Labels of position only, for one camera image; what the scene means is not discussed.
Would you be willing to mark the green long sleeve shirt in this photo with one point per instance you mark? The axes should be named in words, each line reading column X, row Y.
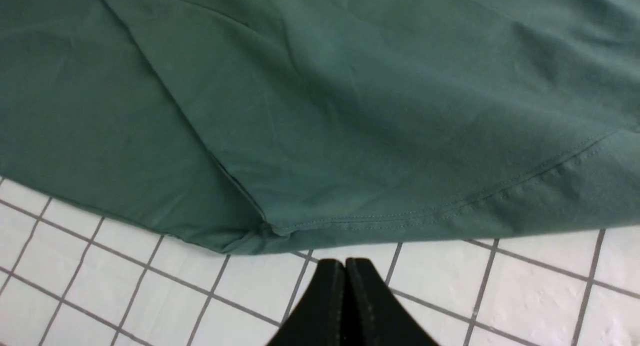
column 268, row 126

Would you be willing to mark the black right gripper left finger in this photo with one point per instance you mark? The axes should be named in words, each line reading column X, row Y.
column 317, row 318

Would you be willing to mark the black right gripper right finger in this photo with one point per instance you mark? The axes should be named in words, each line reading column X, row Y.
column 373, row 316

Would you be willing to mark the white grid tablecloth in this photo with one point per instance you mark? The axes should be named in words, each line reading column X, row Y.
column 72, row 278

